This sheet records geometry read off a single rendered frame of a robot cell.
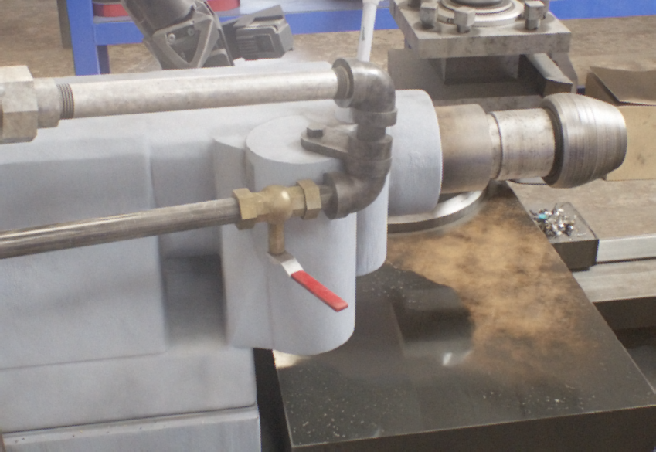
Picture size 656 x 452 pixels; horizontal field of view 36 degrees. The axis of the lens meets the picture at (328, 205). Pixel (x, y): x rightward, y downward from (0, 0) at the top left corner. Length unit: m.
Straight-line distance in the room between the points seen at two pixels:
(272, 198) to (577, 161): 0.32
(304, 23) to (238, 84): 2.03
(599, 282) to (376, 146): 0.56
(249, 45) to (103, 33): 1.59
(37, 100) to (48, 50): 3.93
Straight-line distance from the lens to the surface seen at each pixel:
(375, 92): 0.70
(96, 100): 0.63
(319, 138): 0.75
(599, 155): 0.93
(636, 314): 1.23
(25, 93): 0.61
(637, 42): 4.67
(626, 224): 3.12
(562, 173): 0.92
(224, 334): 0.85
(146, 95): 0.64
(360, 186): 0.73
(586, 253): 1.24
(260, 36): 1.08
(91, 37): 2.67
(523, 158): 0.91
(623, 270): 1.27
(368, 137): 0.72
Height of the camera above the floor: 1.48
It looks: 29 degrees down
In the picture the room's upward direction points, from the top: straight up
